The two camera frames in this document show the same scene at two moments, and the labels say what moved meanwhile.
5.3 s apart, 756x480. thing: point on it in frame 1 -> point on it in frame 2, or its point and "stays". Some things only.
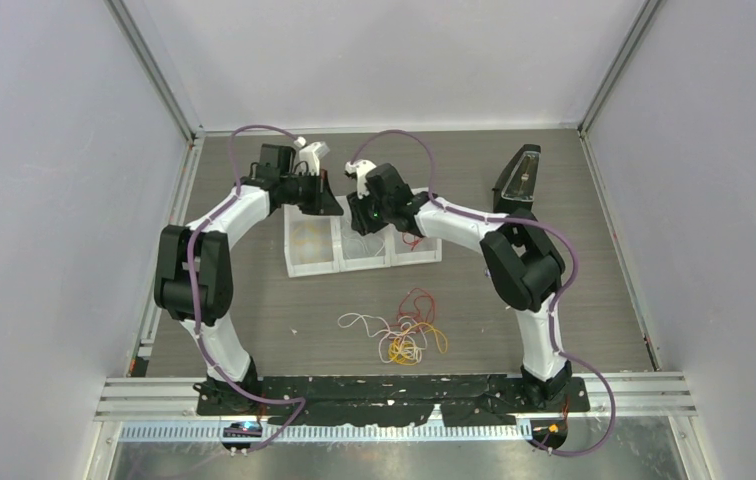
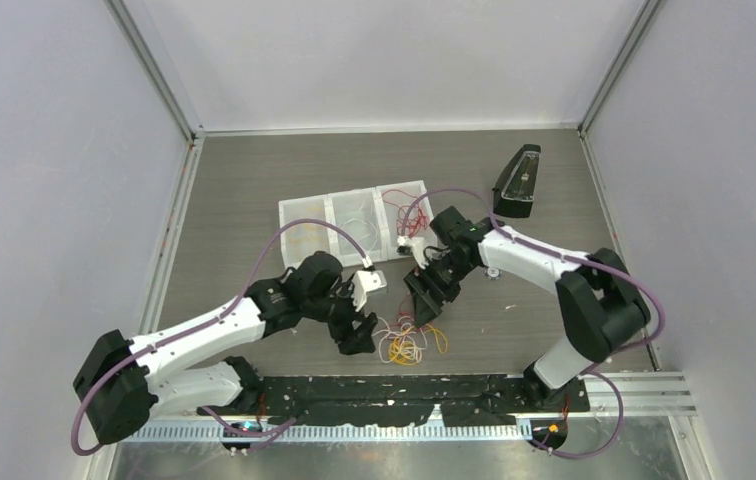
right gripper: x=361 y=222 -> x=426 y=309
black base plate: x=396 y=399 stays
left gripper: x=323 y=201 -> x=363 y=340
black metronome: x=515 y=188 stays
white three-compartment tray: x=326 y=243 stays
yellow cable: x=402 y=351 stays
